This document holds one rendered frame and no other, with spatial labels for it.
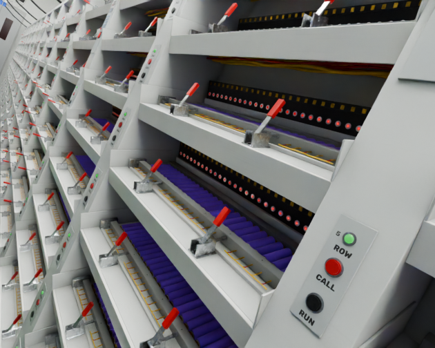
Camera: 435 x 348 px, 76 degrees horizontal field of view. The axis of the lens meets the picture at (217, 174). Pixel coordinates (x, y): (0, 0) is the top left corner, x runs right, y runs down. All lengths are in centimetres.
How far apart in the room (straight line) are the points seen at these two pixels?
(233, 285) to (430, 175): 28
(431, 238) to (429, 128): 11
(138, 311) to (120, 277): 11
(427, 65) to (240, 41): 34
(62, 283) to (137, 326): 43
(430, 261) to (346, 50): 27
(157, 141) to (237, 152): 45
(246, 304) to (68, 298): 65
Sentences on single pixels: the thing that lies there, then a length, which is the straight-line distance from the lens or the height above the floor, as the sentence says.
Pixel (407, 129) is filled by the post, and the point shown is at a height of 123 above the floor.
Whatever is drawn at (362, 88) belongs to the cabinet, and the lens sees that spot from 63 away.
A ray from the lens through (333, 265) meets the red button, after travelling 33.
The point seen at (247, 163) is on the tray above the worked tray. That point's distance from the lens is 44.
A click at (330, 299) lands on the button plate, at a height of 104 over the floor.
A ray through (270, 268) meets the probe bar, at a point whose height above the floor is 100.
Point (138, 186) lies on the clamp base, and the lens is 67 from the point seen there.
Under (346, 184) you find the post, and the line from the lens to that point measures 34.
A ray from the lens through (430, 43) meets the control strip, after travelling 39.
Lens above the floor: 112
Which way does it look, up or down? 4 degrees down
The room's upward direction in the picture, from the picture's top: 26 degrees clockwise
